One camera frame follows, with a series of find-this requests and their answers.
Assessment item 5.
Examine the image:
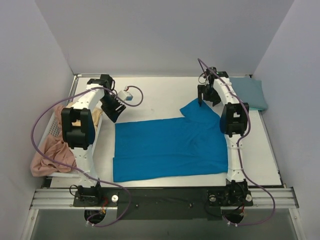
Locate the bright blue t shirt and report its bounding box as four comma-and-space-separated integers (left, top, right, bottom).
113, 99, 228, 182

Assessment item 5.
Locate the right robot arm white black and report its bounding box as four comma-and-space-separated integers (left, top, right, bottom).
197, 67, 249, 205

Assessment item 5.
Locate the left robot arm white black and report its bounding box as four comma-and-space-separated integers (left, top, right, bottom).
61, 74, 126, 206

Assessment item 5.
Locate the pale yellow t shirt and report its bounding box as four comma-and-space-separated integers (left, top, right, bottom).
66, 102, 103, 129

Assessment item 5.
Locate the folded grey-blue t shirt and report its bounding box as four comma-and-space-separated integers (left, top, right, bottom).
229, 76, 268, 111

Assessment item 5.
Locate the folded teal t shirt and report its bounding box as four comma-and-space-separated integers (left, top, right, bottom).
249, 106, 261, 111

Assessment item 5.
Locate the white perforated plastic basket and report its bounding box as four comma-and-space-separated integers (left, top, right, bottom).
39, 112, 103, 178

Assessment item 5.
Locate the dusty pink t shirt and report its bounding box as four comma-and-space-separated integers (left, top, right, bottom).
30, 104, 77, 177

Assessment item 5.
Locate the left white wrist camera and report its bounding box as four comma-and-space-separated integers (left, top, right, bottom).
117, 86, 133, 101

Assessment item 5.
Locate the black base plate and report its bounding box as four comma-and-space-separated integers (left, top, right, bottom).
73, 184, 253, 221

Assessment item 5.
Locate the aluminium rail frame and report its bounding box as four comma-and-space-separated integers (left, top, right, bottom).
30, 188, 299, 210

